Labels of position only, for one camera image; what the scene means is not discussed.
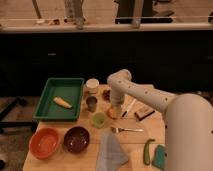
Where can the small green cup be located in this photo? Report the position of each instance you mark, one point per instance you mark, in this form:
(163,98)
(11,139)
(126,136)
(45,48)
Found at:
(98,119)

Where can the teal sponge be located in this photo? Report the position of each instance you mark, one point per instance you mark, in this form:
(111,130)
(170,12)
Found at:
(159,158)

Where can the red yellow apple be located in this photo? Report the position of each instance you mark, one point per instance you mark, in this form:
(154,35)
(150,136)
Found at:
(110,114)

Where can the purple bowl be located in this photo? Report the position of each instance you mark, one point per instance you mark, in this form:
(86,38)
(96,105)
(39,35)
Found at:
(76,139)

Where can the green plastic tray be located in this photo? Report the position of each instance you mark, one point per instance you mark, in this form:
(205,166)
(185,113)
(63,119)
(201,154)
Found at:
(70,89)

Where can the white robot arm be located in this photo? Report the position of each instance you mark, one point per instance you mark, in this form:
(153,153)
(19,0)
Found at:
(188,122)

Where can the brown black eraser block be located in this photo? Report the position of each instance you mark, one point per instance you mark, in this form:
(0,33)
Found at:
(143,113)

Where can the grey blue cloth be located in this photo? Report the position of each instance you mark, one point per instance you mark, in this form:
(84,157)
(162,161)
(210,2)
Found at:
(111,155)

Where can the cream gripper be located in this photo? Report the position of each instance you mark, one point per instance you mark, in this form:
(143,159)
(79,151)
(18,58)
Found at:
(116,112)

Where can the dark brown pastry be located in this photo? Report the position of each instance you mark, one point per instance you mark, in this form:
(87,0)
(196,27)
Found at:
(106,95)

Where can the black chair base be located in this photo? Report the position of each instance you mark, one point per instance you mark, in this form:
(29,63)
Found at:
(11,116)

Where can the orange bowl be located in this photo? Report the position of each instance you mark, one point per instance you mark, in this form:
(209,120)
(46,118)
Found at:
(44,143)

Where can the small metal cup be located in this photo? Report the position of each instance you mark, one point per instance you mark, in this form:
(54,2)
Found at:
(91,103)

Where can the white lidded jar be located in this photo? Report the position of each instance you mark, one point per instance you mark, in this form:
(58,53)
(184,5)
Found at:
(92,85)

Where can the green chili pepper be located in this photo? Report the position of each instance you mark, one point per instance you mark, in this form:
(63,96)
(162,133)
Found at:
(146,154)

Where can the yellow corn piece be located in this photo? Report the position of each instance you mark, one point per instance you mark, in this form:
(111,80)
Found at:
(61,102)

